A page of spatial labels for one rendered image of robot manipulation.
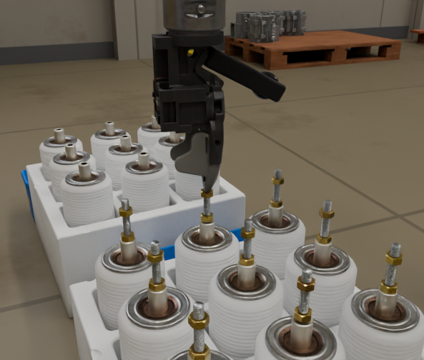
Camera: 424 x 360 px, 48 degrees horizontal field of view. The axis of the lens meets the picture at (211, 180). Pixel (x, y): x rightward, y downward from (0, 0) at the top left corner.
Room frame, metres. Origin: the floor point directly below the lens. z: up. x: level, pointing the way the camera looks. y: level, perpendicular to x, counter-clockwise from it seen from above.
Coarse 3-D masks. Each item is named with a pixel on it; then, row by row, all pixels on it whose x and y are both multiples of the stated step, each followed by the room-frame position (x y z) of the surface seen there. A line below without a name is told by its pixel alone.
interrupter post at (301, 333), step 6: (294, 318) 0.40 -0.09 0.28; (294, 324) 0.39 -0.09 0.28; (300, 324) 0.39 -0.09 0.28; (306, 324) 0.39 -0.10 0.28; (312, 324) 0.39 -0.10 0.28; (294, 330) 0.39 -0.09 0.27; (300, 330) 0.39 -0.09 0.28; (306, 330) 0.39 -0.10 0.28; (294, 336) 0.39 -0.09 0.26; (300, 336) 0.39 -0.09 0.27; (306, 336) 0.39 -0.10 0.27; (294, 342) 0.39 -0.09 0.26; (300, 342) 0.39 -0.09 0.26; (306, 342) 0.39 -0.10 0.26; (300, 348) 0.39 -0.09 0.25; (306, 348) 0.39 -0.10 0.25
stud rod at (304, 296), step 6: (306, 270) 0.39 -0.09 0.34; (306, 276) 0.39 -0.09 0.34; (306, 282) 0.39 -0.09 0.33; (300, 294) 0.40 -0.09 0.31; (306, 294) 0.39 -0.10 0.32; (300, 300) 0.40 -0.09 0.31; (306, 300) 0.39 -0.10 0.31; (300, 306) 0.39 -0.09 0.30; (306, 306) 0.39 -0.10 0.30; (300, 312) 0.39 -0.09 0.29; (306, 312) 0.39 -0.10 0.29
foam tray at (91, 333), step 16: (80, 288) 0.59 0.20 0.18; (96, 288) 0.59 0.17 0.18; (176, 288) 0.59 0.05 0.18; (80, 304) 0.55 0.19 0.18; (96, 304) 0.58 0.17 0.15; (208, 304) 0.55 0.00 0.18; (80, 320) 0.52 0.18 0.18; (96, 320) 0.51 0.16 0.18; (80, 336) 0.54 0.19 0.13; (96, 336) 0.48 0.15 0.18; (112, 336) 0.48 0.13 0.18; (208, 336) 0.48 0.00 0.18; (80, 352) 0.57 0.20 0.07; (96, 352) 0.46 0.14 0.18; (112, 352) 0.46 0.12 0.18
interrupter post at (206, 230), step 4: (200, 220) 0.61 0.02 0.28; (200, 224) 0.60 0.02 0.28; (204, 224) 0.60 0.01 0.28; (208, 224) 0.60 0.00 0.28; (212, 224) 0.60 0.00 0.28; (200, 228) 0.60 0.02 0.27; (204, 228) 0.60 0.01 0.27; (208, 228) 0.60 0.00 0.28; (212, 228) 0.60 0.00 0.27; (200, 232) 0.60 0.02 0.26; (204, 232) 0.60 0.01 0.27; (208, 232) 0.60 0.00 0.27; (212, 232) 0.60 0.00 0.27; (200, 236) 0.60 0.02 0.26; (204, 236) 0.60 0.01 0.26; (208, 236) 0.60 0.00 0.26; (212, 236) 0.60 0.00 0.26; (200, 240) 0.60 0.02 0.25; (204, 240) 0.60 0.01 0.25; (208, 240) 0.60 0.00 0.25; (212, 240) 0.60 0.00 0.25
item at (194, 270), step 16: (176, 240) 0.62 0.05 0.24; (176, 256) 0.59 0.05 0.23; (192, 256) 0.57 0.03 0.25; (208, 256) 0.57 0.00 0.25; (224, 256) 0.57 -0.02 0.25; (176, 272) 0.60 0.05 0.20; (192, 272) 0.57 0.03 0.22; (208, 272) 0.56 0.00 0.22; (192, 288) 0.57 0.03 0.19; (208, 288) 0.56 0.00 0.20
